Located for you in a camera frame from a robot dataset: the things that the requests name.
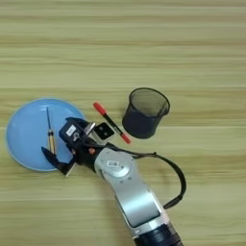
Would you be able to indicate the red and black marker pen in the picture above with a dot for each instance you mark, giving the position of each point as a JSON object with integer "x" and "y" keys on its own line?
{"x": 101, "y": 109}

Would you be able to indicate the black box with white label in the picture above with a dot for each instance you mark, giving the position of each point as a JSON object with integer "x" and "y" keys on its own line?
{"x": 68, "y": 133}

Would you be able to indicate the small black white square box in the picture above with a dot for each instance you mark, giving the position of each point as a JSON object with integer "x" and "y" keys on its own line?
{"x": 105, "y": 131}

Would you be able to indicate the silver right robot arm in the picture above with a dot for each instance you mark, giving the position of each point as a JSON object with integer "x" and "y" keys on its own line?
{"x": 136, "y": 193}

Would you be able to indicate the black mesh pen cup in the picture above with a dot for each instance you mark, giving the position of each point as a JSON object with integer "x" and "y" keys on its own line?
{"x": 137, "y": 125}

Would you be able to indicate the round blue plate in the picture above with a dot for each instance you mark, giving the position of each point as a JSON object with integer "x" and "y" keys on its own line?
{"x": 27, "y": 134}

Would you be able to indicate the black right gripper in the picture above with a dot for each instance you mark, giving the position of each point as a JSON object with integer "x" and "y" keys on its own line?
{"x": 85, "y": 154}

